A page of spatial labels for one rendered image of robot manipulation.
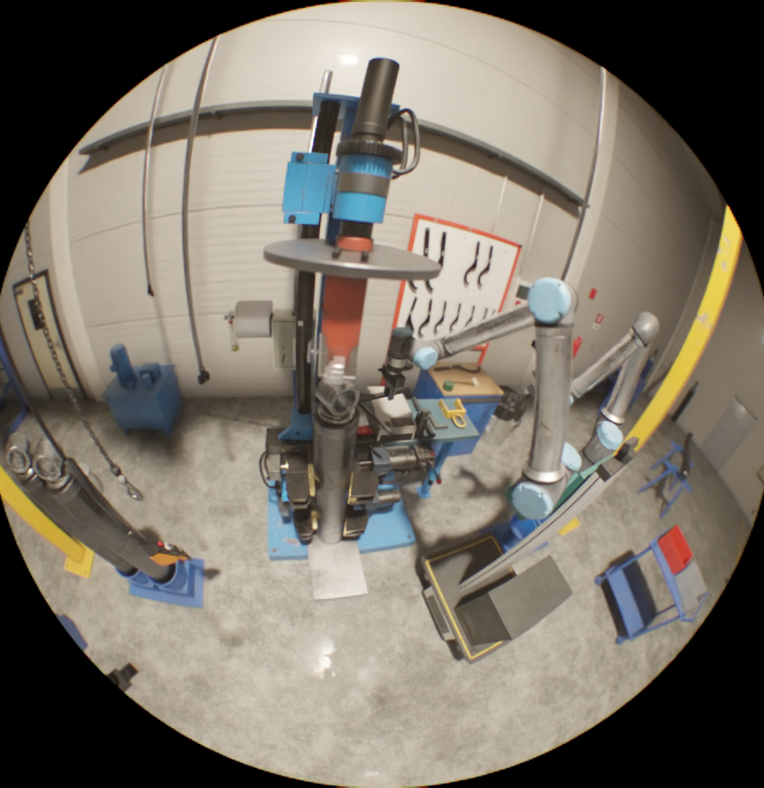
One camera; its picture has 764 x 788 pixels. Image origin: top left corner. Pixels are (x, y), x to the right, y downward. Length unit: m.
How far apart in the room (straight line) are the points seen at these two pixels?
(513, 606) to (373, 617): 1.08
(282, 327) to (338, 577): 1.84
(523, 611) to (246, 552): 2.06
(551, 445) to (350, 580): 1.76
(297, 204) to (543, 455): 1.22
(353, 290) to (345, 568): 1.95
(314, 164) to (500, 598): 2.23
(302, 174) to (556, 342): 1.04
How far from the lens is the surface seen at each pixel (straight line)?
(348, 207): 0.85
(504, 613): 1.71
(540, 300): 0.74
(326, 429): 1.17
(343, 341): 0.76
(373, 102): 1.06
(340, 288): 0.70
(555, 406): 0.80
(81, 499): 1.50
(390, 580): 2.40
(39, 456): 1.39
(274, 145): 3.00
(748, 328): 11.01
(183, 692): 2.62
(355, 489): 1.53
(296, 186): 1.17
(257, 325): 1.86
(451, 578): 2.20
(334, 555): 2.26
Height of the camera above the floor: 2.29
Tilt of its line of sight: 36 degrees down
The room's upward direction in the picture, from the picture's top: 12 degrees clockwise
